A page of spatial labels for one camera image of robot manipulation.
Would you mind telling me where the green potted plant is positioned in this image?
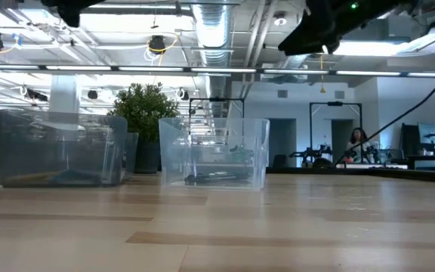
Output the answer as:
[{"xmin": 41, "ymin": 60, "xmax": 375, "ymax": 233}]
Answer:
[{"xmin": 106, "ymin": 82, "xmax": 181, "ymax": 144}]

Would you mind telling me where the long black hanging cable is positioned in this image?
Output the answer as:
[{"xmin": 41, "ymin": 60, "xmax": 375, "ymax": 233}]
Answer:
[{"xmin": 332, "ymin": 61, "xmax": 435, "ymax": 168}]

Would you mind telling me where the black background station frame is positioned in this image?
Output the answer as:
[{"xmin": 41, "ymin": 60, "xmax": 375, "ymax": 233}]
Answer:
[
  {"xmin": 308, "ymin": 100, "xmax": 364, "ymax": 164},
  {"xmin": 188, "ymin": 97, "xmax": 246, "ymax": 122}
]

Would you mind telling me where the dark plant pot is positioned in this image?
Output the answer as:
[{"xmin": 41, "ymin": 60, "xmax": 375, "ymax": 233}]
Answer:
[{"xmin": 133, "ymin": 131, "xmax": 163, "ymax": 175}]

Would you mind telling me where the clear plastic bin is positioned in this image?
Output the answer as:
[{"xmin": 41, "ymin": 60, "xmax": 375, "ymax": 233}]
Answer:
[{"xmin": 158, "ymin": 116, "xmax": 271, "ymax": 191}]

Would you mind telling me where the long ceiling light bar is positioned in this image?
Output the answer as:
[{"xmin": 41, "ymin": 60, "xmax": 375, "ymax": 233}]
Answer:
[{"xmin": 0, "ymin": 63, "xmax": 435, "ymax": 79}]

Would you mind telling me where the silver spiral ceiling duct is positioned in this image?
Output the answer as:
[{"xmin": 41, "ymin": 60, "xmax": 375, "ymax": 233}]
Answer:
[{"xmin": 190, "ymin": 0, "xmax": 242, "ymax": 119}]

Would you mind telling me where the black table edge rail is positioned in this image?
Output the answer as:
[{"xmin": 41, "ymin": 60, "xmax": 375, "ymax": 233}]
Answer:
[{"xmin": 265, "ymin": 166, "xmax": 435, "ymax": 185}]

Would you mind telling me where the yellow hanging pendant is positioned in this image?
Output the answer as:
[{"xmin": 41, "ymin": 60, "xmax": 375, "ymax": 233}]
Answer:
[{"xmin": 318, "ymin": 54, "xmax": 327, "ymax": 94}]

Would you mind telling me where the matte black pen silver print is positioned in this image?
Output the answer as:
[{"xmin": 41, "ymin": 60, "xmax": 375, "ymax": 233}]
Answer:
[{"xmin": 193, "ymin": 170, "xmax": 252, "ymax": 181}]

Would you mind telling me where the smoky grey plastic bin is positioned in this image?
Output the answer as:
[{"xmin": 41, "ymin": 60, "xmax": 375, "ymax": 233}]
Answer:
[{"xmin": 0, "ymin": 109, "xmax": 140, "ymax": 188}]

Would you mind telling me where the yellow pencil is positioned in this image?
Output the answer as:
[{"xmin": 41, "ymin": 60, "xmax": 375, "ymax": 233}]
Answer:
[{"xmin": 8, "ymin": 171, "xmax": 57, "ymax": 184}]

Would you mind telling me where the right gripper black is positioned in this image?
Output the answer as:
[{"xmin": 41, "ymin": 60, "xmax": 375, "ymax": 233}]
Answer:
[{"xmin": 277, "ymin": 0, "xmax": 359, "ymax": 57}]

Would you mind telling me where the person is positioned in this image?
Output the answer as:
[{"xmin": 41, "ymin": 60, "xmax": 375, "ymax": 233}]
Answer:
[{"xmin": 344, "ymin": 127, "xmax": 374, "ymax": 164}]

